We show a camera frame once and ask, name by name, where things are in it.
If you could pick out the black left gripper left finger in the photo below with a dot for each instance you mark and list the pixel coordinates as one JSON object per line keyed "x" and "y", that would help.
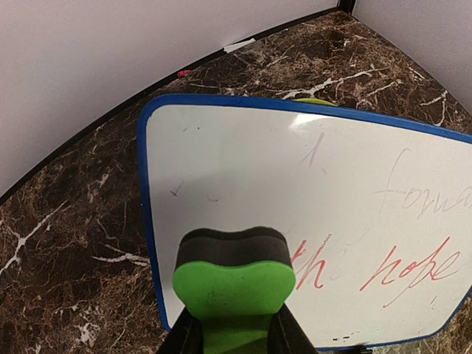
{"x": 186, "y": 336}

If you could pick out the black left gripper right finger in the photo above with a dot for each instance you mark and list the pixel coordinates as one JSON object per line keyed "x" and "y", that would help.
{"x": 287, "y": 337}

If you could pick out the green and black eraser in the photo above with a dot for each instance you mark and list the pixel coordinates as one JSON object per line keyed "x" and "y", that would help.
{"x": 233, "y": 283}

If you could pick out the blue framed whiteboard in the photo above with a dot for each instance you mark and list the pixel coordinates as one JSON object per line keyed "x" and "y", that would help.
{"x": 376, "y": 210}

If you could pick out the black whiteboard stand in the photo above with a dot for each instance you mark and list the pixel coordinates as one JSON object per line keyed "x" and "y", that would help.
{"x": 360, "y": 349}

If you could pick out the black right frame post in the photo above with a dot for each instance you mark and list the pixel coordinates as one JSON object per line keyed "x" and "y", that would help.
{"x": 346, "y": 6}

